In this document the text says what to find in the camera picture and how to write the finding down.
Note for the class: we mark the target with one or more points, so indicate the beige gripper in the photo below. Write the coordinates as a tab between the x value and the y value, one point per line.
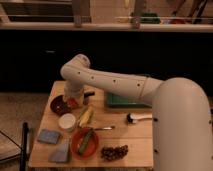
78	100

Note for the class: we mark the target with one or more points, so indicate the red apple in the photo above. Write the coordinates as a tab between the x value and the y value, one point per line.
72	103

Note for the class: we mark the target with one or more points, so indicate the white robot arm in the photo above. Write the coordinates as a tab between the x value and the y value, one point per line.
181	113

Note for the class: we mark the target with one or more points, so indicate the dark purple bowl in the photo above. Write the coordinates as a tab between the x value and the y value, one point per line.
59	106

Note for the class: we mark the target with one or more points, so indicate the white round container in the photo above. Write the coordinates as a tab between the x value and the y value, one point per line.
67	122

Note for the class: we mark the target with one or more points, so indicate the yellow corn cob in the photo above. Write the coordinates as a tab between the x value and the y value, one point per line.
85	117

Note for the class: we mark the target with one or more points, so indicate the blue sponge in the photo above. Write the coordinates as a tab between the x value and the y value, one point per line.
48	136

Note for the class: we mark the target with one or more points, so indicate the green cucumber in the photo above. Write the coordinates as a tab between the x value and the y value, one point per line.
85	142

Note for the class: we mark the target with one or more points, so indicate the green plastic tray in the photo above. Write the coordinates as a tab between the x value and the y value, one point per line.
126	101

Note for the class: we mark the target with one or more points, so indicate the orange plate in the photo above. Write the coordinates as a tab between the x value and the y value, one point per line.
76	141

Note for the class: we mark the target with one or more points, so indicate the grey blue cloth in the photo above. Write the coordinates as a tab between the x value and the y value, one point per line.
61	153

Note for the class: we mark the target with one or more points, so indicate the bunch of dark grapes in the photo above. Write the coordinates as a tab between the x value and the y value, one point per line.
114	153

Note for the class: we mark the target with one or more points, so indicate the black handled scraper tool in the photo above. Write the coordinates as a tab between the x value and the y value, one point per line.
86	97

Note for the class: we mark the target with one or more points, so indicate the black chair frame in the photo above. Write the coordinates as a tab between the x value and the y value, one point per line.
22	147

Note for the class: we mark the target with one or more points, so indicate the white handled dish brush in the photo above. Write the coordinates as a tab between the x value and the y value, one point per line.
134	118

